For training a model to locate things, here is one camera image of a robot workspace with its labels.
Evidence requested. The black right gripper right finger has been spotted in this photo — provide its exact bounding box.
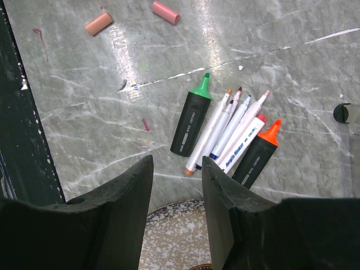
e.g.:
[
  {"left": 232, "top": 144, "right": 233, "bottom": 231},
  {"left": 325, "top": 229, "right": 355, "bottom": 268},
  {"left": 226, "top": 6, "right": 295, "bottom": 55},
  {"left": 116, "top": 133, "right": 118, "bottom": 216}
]
[{"left": 202, "top": 157, "right": 275, "bottom": 269}]

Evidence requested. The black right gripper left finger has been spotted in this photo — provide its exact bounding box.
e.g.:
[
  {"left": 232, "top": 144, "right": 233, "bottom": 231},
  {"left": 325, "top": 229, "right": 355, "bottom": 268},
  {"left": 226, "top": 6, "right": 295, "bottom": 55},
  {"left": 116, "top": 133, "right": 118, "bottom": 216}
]
[{"left": 67, "top": 155, "right": 154, "bottom": 269}]

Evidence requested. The red capped marker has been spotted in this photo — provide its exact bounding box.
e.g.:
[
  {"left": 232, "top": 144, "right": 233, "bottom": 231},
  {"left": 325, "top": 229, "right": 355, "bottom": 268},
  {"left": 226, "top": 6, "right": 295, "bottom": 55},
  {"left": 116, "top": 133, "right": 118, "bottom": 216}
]
[
  {"left": 218, "top": 114, "right": 267, "bottom": 174},
  {"left": 231, "top": 87, "right": 242, "bottom": 115}
]

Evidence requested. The salmon capped white marker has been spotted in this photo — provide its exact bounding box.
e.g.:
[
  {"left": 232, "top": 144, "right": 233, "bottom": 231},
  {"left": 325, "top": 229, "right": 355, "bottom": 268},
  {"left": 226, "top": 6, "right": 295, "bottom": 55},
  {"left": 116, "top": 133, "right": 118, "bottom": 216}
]
[{"left": 184, "top": 88, "right": 232, "bottom": 176}]

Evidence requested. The blue capped white marker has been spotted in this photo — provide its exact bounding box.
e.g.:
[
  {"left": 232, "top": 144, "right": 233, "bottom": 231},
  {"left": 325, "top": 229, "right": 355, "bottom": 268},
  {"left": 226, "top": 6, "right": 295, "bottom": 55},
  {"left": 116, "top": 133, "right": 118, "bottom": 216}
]
[{"left": 209, "top": 95, "right": 251, "bottom": 160}]

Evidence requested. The orange and black highlighter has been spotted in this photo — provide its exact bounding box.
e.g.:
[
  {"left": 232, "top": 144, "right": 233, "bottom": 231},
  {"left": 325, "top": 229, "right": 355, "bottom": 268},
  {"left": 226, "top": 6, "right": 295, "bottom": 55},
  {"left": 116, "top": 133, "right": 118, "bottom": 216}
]
[{"left": 232, "top": 119, "right": 282, "bottom": 189}]

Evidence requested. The green and black highlighter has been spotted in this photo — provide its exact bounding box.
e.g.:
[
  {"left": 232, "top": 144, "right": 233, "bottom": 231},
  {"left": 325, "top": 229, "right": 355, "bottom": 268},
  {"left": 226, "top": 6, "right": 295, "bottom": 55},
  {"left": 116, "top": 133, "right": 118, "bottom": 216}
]
[{"left": 170, "top": 73, "right": 212, "bottom": 157}]

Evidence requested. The small black capped marker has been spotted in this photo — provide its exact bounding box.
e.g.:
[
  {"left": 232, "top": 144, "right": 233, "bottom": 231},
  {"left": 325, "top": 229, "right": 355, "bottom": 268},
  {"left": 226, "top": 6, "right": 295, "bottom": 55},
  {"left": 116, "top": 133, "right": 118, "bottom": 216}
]
[{"left": 196, "top": 101, "right": 233, "bottom": 170}]

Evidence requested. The pink capped white marker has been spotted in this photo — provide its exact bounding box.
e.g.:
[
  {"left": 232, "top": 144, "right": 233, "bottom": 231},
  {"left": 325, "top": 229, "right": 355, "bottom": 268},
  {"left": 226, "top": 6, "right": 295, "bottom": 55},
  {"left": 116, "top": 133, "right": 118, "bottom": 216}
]
[{"left": 216, "top": 90, "right": 270, "bottom": 165}]

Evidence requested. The pink pen cap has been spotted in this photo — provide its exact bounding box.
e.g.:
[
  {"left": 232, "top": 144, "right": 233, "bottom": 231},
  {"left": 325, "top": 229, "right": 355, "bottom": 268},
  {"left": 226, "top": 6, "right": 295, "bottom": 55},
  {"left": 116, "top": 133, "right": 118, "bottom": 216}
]
[{"left": 152, "top": 1, "right": 180, "bottom": 25}]

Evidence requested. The salmon pen cap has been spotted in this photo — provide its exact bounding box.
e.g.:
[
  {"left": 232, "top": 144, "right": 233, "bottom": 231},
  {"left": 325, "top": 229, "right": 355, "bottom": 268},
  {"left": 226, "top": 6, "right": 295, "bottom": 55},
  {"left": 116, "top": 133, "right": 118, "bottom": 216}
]
[{"left": 85, "top": 12, "right": 113, "bottom": 36}]

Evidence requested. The speckled grey plate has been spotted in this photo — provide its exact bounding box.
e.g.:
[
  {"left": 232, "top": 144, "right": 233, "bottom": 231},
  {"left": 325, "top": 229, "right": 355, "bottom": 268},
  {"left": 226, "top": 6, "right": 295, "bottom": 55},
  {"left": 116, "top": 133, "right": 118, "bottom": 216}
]
[{"left": 138, "top": 199, "right": 212, "bottom": 269}]

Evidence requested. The steel dish rack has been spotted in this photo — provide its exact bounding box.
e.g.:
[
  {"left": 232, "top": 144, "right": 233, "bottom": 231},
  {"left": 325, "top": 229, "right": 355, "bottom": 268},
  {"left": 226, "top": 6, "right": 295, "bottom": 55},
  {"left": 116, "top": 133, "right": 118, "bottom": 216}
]
[{"left": 333, "top": 103, "right": 360, "bottom": 124}]

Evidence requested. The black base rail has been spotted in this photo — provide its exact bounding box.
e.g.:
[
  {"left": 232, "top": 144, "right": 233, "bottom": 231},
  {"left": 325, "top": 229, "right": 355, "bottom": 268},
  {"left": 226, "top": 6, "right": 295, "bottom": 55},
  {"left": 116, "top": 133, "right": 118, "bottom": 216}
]
[{"left": 1, "top": 3, "right": 65, "bottom": 206}]

